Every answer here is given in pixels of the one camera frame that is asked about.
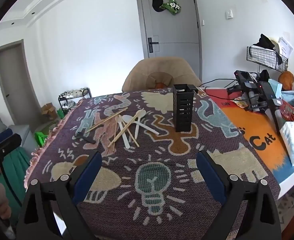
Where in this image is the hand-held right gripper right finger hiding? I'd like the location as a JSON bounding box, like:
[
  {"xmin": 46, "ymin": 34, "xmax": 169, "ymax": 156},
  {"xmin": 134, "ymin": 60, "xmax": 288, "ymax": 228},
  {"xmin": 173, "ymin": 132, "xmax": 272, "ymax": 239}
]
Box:
[{"xmin": 196, "ymin": 150, "xmax": 282, "ymax": 240}]

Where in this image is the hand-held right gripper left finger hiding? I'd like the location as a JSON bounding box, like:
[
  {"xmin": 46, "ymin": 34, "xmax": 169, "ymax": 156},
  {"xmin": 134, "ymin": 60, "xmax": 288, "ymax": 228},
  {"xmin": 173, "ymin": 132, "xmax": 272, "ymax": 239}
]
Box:
[{"xmin": 16, "ymin": 150, "xmax": 103, "ymax": 240}]

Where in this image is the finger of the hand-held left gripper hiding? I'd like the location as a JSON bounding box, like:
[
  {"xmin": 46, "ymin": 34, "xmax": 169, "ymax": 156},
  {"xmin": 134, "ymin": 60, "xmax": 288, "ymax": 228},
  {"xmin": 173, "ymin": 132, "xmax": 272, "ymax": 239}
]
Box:
[{"xmin": 0, "ymin": 133, "xmax": 22, "ymax": 155}]

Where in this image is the black plastic fork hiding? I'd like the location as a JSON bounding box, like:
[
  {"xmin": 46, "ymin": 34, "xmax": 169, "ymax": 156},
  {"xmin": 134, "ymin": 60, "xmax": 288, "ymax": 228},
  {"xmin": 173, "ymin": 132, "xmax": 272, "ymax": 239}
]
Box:
[{"xmin": 74, "ymin": 131, "xmax": 97, "ymax": 144}]

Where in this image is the wooden chopstick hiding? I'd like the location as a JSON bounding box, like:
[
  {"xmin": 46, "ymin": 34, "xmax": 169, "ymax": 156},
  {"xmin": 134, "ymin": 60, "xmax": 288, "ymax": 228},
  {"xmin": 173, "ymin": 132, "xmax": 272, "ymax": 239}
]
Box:
[
  {"xmin": 85, "ymin": 107, "xmax": 128, "ymax": 133},
  {"xmin": 112, "ymin": 116, "xmax": 119, "ymax": 143},
  {"xmin": 92, "ymin": 109, "xmax": 128, "ymax": 130},
  {"xmin": 108, "ymin": 111, "xmax": 141, "ymax": 148},
  {"xmin": 119, "ymin": 124, "xmax": 140, "ymax": 148}
]

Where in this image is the white plastic fork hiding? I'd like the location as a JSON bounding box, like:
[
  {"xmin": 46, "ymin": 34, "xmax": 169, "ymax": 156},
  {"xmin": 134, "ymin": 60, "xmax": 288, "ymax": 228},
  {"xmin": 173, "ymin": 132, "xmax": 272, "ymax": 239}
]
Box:
[{"xmin": 117, "ymin": 115, "xmax": 132, "ymax": 143}]

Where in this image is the black slotted utensil holder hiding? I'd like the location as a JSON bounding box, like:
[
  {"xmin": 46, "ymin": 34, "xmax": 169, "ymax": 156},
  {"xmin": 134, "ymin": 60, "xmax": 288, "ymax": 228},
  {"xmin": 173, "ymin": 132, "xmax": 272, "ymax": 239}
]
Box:
[{"xmin": 172, "ymin": 84, "xmax": 199, "ymax": 132}]

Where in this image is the white plastic knife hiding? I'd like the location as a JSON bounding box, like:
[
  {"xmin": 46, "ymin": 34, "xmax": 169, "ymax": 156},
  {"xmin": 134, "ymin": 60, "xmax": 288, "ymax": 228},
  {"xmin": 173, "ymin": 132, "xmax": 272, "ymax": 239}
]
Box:
[{"xmin": 133, "ymin": 121, "xmax": 160, "ymax": 135}]

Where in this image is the grey storage box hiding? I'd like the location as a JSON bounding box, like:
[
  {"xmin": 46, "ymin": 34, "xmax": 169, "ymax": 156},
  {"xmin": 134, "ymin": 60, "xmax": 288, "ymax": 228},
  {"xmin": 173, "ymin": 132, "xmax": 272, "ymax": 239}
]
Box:
[{"xmin": 8, "ymin": 124, "xmax": 33, "ymax": 153}]

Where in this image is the green cloth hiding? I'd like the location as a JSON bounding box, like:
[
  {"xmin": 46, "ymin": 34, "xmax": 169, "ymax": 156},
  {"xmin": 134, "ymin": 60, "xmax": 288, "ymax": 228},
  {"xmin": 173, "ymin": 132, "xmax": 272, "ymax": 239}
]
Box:
[{"xmin": 0, "ymin": 147, "xmax": 31, "ymax": 205}]

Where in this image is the green bag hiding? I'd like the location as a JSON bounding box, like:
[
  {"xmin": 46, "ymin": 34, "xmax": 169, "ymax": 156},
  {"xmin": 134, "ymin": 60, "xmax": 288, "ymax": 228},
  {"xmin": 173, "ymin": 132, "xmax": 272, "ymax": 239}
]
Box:
[{"xmin": 34, "ymin": 131, "xmax": 48, "ymax": 147}]

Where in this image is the purple printed blanket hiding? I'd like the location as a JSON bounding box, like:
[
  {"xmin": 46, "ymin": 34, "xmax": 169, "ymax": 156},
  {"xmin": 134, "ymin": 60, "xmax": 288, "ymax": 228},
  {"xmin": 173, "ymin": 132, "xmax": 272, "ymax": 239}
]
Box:
[{"xmin": 24, "ymin": 87, "xmax": 281, "ymax": 240}]

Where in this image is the cardboard box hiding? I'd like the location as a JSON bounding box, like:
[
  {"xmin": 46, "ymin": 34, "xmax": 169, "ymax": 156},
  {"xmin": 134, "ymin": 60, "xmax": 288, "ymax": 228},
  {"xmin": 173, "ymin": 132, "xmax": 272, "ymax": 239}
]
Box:
[{"xmin": 41, "ymin": 104, "xmax": 57, "ymax": 119}]

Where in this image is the grey-framed side door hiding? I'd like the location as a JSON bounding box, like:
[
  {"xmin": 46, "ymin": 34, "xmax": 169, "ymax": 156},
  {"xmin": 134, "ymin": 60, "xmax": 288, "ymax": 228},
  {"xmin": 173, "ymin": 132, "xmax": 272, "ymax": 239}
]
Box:
[{"xmin": 0, "ymin": 40, "xmax": 41, "ymax": 128}]

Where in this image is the orange printed mat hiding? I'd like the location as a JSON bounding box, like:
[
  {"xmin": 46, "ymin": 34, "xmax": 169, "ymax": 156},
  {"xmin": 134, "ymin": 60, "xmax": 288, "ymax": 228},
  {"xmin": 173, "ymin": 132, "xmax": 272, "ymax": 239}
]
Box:
[{"xmin": 204, "ymin": 87, "xmax": 294, "ymax": 173}]

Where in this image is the yellow snack packet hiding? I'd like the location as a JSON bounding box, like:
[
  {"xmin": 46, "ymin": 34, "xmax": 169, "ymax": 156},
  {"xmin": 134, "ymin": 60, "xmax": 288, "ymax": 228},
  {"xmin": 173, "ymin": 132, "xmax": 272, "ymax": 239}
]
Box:
[{"xmin": 232, "ymin": 99, "xmax": 249, "ymax": 108}]

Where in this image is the black shoe rack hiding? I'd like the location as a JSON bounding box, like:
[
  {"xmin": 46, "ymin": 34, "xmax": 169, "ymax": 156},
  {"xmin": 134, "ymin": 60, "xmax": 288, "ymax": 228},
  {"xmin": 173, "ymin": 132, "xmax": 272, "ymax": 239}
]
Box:
[{"xmin": 58, "ymin": 87, "xmax": 92, "ymax": 113}]

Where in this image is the black electronic device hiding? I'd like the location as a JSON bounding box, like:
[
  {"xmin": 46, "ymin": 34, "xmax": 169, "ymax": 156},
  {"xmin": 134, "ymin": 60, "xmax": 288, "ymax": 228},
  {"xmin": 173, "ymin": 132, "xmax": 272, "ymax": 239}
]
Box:
[
  {"xmin": 234, "ymin": 70, "xmax": 259, "ymax": 90},
  {"xmin": 247, "ymin": 81, "xmax": 285, "ymax": 135}
]

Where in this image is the red plastic basket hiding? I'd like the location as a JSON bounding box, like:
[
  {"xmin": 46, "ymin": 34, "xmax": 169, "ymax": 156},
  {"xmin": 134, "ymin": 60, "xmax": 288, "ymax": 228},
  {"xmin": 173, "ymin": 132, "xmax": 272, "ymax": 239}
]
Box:
[{"xmin": 278, "ymin": 99, "xmax": 294, "ymax": 122}]

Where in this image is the light blue tissue box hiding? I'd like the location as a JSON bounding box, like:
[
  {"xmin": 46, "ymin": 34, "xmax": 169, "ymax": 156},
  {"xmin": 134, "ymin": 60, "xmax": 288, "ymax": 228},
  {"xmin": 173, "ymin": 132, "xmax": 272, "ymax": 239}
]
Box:
[{"xmin": 268, "ymin": 79, "xmax": 282, "ymax": 93}]

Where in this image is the tan upholstered chair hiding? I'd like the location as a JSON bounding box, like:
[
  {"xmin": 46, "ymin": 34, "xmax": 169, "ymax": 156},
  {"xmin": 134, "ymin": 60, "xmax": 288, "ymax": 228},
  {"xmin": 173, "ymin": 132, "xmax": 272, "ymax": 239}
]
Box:
[{"xmin": 122, "ymin": 57, "xmax": 202, "ymax": 92}]

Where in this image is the light blue bag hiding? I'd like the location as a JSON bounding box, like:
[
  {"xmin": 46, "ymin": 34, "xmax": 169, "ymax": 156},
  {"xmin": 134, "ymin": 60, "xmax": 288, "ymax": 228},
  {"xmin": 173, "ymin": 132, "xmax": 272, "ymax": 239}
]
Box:
[{"xmin": 281, "ymin": 90, "xmax": 294, "ymax": 110}]

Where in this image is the orange plush toy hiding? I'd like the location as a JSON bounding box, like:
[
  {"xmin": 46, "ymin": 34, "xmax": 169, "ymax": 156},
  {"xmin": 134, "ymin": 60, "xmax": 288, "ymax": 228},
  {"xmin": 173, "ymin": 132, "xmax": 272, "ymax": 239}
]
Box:
[{"xmin": 278, "ymin": 70, "xmax": 294, "ymax": 90}]

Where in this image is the black cloth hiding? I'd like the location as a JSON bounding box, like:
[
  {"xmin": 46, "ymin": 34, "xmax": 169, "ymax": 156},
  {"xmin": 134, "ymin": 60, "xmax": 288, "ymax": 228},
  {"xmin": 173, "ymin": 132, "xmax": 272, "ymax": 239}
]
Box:
[{"xmin": 256, "ymin": 34, "xmax": 276, "ymax": 49}]

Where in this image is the cream round object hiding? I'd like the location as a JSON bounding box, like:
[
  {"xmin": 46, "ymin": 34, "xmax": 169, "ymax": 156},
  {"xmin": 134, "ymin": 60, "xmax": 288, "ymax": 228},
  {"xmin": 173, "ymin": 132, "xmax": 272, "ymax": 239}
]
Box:
[{"xmin": 271, "ymin": 37, "xmax": 281, "ymax": 53}]

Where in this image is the grey door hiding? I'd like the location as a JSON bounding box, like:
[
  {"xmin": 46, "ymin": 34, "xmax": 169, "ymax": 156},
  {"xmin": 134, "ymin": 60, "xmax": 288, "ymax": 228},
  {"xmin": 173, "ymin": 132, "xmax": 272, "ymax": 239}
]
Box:
[{"xmin": 135, "ymin": 0, "xmax": 202, "ymax": 85}]

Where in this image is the white paper sheet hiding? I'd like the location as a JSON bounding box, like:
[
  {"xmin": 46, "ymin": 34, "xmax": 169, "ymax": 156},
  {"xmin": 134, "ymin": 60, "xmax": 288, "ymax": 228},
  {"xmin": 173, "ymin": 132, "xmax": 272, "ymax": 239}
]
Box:
[{"xmin": 278, "ymin": 37, "xmax": 294, "ymax": 58}]

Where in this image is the green plush toy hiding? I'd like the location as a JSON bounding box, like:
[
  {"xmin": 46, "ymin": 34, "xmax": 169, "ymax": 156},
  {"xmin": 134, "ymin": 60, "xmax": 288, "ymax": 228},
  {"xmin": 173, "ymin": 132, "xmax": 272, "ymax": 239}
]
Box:
[{"xmin": 162, "ymin": 0, "xmax": 181, "ymax": 15}]

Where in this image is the black hat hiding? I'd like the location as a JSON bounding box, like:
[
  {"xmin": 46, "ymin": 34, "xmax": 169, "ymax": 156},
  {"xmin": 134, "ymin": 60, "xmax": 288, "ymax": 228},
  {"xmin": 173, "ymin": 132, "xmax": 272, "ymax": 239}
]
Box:
[{"xmin": 152, "ymin": 0, "xmax": 164, "ymax": 13}]

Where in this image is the black table cable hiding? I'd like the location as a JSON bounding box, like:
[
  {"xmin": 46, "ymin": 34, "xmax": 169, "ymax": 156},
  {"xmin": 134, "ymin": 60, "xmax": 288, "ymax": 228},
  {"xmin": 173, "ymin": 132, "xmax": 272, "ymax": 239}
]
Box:
[{"xmin": 203, "ymin": 79, "xmax": 239, "ymax": 88}]

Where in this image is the black wire basket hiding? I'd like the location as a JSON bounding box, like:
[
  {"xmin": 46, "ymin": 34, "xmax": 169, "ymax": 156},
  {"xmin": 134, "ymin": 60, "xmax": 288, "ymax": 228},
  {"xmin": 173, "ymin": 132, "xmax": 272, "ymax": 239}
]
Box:
[{"xmin": 246, "ymin": 45, "xmax": 289, "ymax": 73}]

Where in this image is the black door handle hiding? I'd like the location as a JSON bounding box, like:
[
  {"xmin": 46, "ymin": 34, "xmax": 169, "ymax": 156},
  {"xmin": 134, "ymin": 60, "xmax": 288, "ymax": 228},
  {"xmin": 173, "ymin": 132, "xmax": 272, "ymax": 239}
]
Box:
[{"xmin": 148, "ymin": 37, "xmax": 159, "ymax": 53}]

